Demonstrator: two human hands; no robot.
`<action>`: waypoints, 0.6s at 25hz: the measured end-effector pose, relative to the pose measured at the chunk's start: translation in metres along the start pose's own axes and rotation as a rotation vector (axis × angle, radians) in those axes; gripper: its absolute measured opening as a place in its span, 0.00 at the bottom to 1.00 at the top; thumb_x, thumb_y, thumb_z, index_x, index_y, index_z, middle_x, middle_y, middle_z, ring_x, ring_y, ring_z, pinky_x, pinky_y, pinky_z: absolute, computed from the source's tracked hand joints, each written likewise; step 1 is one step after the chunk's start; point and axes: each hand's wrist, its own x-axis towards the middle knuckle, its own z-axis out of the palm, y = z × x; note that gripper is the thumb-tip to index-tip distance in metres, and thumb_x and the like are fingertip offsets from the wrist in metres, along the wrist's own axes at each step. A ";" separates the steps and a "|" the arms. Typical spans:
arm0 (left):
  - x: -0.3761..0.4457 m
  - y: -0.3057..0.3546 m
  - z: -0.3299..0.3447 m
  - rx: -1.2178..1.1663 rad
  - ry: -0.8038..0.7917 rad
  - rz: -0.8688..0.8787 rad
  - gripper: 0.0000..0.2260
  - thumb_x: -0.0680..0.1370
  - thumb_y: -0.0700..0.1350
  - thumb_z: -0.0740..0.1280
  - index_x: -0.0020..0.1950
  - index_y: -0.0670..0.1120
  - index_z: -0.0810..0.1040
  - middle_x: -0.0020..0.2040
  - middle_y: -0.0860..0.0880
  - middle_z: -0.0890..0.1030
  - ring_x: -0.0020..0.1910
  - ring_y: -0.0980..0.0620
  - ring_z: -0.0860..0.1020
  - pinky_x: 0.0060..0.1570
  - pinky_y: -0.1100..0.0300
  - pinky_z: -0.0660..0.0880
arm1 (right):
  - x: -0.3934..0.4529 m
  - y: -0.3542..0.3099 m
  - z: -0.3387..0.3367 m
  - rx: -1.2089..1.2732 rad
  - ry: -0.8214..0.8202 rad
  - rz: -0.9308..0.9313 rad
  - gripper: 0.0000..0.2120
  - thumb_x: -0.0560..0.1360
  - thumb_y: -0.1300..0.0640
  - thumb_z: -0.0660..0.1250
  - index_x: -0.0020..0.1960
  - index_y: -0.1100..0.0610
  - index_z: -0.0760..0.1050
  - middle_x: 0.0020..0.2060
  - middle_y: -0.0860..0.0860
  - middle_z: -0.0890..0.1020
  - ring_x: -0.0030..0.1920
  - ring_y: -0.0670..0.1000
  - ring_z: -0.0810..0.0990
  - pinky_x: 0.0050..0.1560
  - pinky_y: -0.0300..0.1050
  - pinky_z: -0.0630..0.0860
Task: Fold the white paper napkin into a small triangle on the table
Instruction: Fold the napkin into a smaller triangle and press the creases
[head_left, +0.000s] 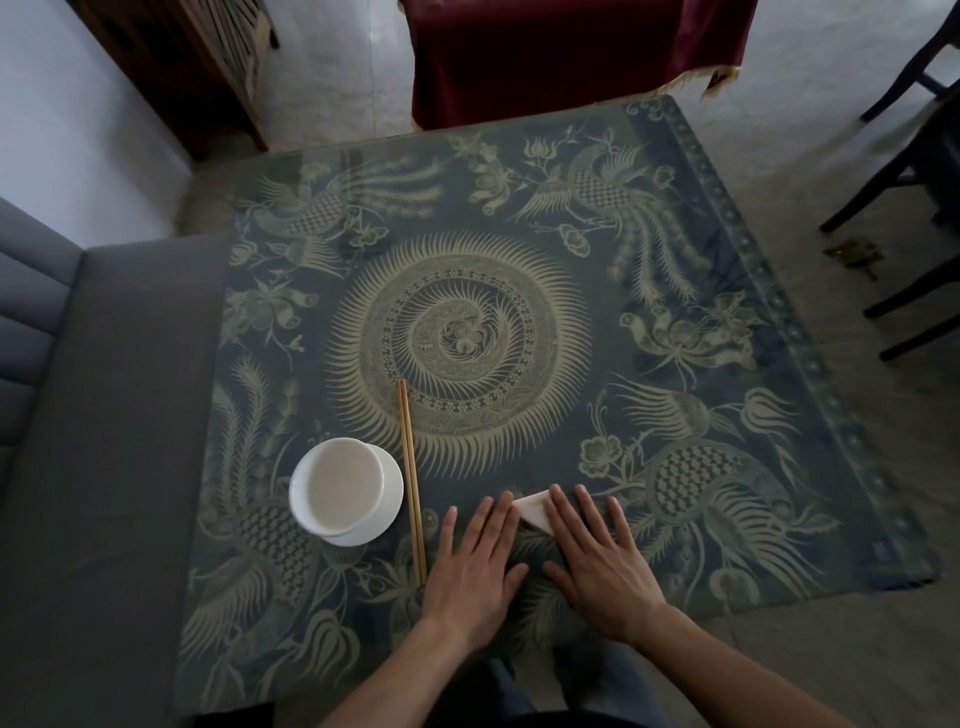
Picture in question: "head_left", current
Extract person's right hand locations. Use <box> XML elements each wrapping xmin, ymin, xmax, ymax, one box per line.
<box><xmin>541</xmin><ymin>483</ymin><xmax>669</xmax><ymax>648</ymax></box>

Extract person's left hand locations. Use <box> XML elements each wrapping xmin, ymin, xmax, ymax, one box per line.
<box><xmin>421</xmin><ymin>491</ymin><xmax>531</xmax><ymax>654</ymax></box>

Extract white paper napkin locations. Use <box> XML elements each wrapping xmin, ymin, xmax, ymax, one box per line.
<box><xmin>512</xmin><ymin>489</ymin><xmax>556</xmax><ymax>538</ymax></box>

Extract person's right forearm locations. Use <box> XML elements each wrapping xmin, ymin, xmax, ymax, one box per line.
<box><xmin>629</xmin><ymin>603</ymin><xmax>860</xmax><ymax>728</ymax></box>

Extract person's blue jeans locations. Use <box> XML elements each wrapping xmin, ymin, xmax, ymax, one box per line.
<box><xmin>427</xmin><ymin>637</ymin><xmax>673</xmax><ymax>728</ymax></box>

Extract white saucer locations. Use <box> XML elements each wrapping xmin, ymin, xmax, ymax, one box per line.
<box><xmin>323</xmin><ymin>442</ymin><xmax>406</xmax><ymax>548</ymax></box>

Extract white bowl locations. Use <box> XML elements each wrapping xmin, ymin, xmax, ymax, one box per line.
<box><xmin>288</xmin><ymin>437</ymin><xmax>387</xmax><ymax>537</ymax></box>

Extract blue phoenix patterned tablecloth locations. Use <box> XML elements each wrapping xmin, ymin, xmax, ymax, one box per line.
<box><xmin>173</xmin><ymin>95</ymin><xmax>943</xmax><ymax>718</ymax></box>

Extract grey upholstered sofa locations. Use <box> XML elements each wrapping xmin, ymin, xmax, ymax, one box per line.
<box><xmin>0</xmin><ymin>196</ymin><xmax>234</xmax><ymax>728</ymax></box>

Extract small floor debris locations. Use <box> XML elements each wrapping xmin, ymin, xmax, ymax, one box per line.
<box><xmin>823</xmin><ymin>236</ymin><xmax>885</xmax><ymax>283</ymax></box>

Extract dark red tablecloth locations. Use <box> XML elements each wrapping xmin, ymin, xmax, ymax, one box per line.
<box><xmin>399</xmin><ymin>0</ymin><xmax>760</xmax><ymax>133</ymax></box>

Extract black chair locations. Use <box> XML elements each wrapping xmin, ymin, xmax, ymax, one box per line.
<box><xmin>860</xmin><ymin>0</ymin><xmax>960</xmax><ymax>124</ymax></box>
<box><xmin>818</xmin><ymin>82</ymin><xmax>960</xmax><ymax>363</ymax></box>

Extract dark wooden cabinet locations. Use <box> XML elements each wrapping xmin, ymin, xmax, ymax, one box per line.
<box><xmin>65</xmin><ymin>0</ymin><xmax>280</xmax><ymax>160</ymax></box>

